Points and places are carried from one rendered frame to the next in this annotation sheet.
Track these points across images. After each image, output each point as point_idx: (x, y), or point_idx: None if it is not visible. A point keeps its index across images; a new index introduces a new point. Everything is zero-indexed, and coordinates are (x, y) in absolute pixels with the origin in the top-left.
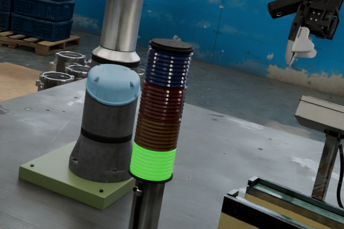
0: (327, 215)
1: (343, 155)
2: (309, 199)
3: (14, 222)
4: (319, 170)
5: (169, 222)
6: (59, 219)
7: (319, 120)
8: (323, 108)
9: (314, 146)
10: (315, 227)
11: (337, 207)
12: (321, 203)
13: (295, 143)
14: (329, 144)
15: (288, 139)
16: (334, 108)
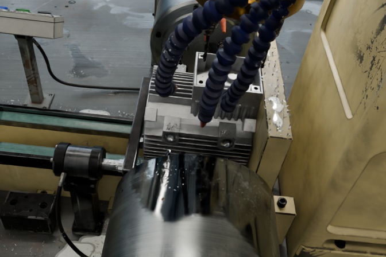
0: (33, 121)
1: (39, 46)
2: (15, 109)
3: None
4: (24, 66)
5: None
6: None
7: (2, 31)
8: (2, 18)
9: None
10: (27, 131)
11: (39, 109)
12: (26, 110)
13: (20, 1)
14: (22, 45)
15: None
16: (11, 15)
